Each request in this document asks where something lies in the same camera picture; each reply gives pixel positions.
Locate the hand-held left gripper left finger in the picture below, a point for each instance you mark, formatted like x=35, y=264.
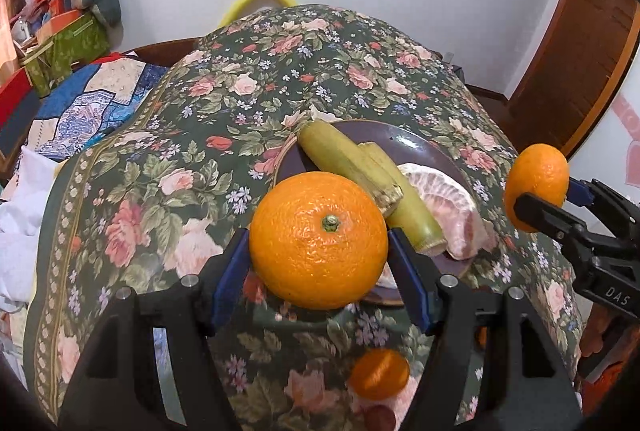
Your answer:
x=229, y=278

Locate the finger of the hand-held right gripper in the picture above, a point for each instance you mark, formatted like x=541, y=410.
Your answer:
x=580, y=192
x=545, y=216

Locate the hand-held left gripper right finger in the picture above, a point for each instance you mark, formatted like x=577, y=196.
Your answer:
x=409, y=283

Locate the large orange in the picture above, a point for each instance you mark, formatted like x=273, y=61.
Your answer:
x=537, y=171
x=310, y=251

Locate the peeled pomelo segment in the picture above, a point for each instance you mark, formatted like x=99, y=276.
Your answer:
x=442, y=206

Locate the dark purple plate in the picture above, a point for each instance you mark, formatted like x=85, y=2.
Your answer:
x=400, y=138

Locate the small tangerine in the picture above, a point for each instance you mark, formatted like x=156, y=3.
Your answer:
x=378, y=373

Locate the wooden door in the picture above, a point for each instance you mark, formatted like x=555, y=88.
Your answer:
x=570, y=51

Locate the floral tablecloth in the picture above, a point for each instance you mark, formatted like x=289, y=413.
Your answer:
x=200, y=136

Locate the white cloth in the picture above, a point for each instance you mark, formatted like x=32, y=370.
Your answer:
x=25, y=221

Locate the blue patchwork quilt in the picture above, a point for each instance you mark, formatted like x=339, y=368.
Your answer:
x=90, y=103

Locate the red box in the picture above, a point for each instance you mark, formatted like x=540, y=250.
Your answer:
x=15, y=98

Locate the orange box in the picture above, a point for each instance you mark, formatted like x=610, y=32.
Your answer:
x=60, y=18

